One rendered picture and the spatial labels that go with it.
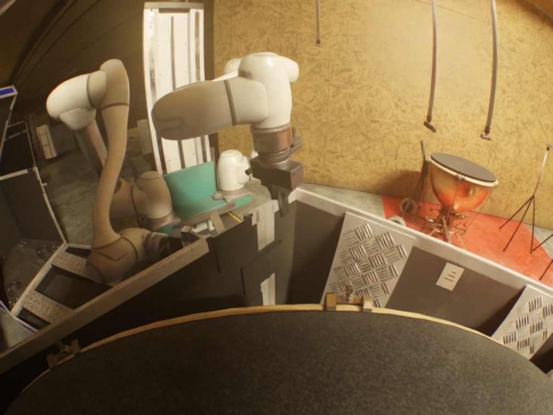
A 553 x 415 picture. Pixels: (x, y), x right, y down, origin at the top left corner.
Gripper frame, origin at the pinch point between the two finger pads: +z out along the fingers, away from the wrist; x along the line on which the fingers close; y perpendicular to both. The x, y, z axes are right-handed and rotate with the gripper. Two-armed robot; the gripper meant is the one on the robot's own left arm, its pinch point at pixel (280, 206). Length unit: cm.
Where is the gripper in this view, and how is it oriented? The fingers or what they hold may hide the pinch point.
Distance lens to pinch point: 61.4
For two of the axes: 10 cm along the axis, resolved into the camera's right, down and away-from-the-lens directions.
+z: 1.1, 7.9, 6.0
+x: 7.6, 3.2, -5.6
